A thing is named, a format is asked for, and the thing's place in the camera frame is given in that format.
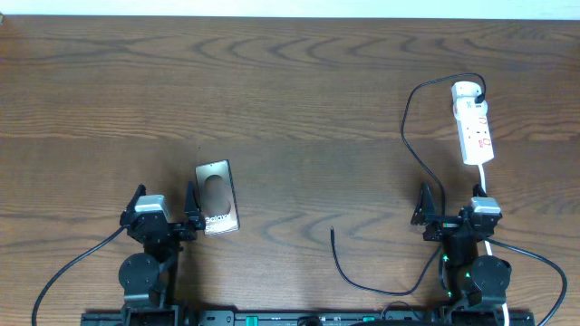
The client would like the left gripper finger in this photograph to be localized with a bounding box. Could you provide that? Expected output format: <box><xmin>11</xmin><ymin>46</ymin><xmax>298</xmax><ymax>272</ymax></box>
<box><xmin>125</xmin><ymin>184</ymin><xmax>146</xmax><ymax>213</ymax></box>
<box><xmin>184</xmin><ymin>181</ymin><xmax>202</xmax><ymax>223</ymax></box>

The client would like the black charging cable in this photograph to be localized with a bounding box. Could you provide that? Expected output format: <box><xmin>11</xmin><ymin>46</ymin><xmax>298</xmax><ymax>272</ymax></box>
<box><xmin>329</xmin><ymin>72</ymin><xmax>488</xmax><ymax>297</ymax></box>

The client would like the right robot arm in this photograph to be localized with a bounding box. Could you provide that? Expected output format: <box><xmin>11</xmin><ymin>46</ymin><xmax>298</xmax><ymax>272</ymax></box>
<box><xmin>411</xmin><ymin>183</ymin><xmax>511</xmax><ymax>325</ymax></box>

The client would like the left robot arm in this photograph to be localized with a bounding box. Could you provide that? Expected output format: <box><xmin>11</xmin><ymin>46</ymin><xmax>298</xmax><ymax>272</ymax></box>
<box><xmin>118</xmin><ymin>181</ymin><xmax>206</xmax><ymax>325</ymax></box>

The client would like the white charger plug adapter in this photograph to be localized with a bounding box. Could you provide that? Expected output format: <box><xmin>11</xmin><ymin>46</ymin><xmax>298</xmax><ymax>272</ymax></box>
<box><xmin>451</xmin><ymin>81</ymin><xmax>483</xmax><ymax>102</ymax></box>

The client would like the white power strip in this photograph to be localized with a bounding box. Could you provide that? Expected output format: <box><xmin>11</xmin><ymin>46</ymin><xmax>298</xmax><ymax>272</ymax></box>
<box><xmin>453</xmin><ymin>97</ymin><xmax>494</xmax><ymax>166</ymax></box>

